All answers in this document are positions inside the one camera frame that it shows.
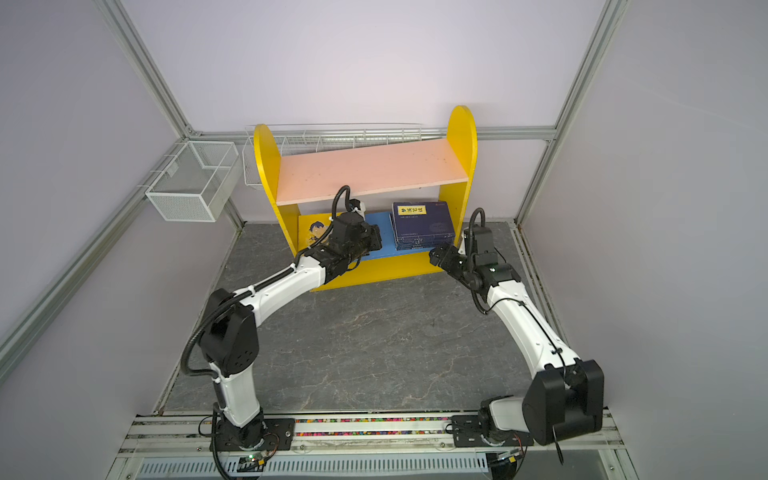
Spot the navy book bottom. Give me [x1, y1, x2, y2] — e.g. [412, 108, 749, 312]
[395, 235, 455, 250]

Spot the navy book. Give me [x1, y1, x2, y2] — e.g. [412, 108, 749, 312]
[395, 235, 455, 250]
[392, 201, 455, 242]

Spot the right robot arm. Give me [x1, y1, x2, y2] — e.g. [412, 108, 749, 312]
[430, 207, 605, 445]

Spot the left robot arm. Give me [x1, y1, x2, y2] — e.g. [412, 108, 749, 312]
[180, 185, 382, 451]

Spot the yellow wooden bookshelf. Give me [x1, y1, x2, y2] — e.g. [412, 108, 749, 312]
[252, 105, 478, 293]

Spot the white mesh basket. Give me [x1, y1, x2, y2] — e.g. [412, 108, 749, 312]
[146, 140, 242, 223]

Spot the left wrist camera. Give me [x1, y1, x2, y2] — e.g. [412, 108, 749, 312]
[345, 199, 366, 218]

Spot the white wire rack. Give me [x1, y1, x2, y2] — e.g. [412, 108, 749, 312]
[270, 125, 427, 157]

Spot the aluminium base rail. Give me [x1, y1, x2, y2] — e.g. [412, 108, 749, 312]
[107, 411, 638, 479]

